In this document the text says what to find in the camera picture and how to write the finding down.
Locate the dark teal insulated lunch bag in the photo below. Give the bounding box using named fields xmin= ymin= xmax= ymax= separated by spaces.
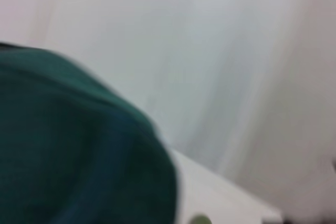
xmin=0 ymin=41 xmax=182 ymax=224

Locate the green cucumber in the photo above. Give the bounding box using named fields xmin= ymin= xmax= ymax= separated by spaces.
xmin=189 ymin=213 xmax=213 ymax=224

